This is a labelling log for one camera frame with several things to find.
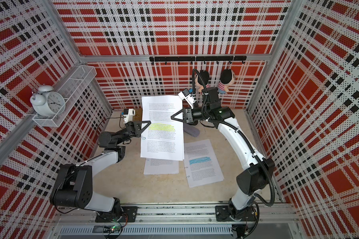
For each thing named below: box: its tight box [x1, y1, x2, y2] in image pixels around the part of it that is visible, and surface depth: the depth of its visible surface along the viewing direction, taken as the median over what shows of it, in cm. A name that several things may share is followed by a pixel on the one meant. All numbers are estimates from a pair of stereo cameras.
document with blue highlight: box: [183, 138, 225, 188], surface depth 92 cm
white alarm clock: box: [29, 85, 67, 119], surface depth 63 cm
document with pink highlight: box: [143, 157, 180, 175], surface depth 93 cm
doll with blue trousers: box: [217, 68, 236, 95], surface depth 95 cm
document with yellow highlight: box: [140, 95, 185, 161], surface depth 69 cm
